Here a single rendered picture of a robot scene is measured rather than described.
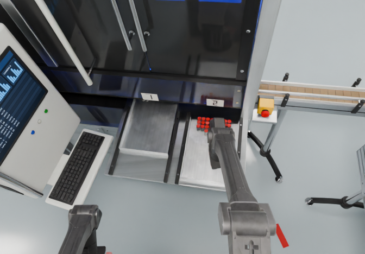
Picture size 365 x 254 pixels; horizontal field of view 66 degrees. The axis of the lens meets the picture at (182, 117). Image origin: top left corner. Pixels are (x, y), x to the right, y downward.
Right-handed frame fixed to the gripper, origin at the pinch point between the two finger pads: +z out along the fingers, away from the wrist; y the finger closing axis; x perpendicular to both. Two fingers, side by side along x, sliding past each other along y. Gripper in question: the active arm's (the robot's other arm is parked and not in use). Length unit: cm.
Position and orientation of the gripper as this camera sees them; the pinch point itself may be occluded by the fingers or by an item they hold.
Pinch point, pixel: (218, 163)
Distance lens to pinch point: 116.7
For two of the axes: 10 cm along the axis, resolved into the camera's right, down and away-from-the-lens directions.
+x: -9.9, 1.2, 0.4
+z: 0.9, 5.1, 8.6
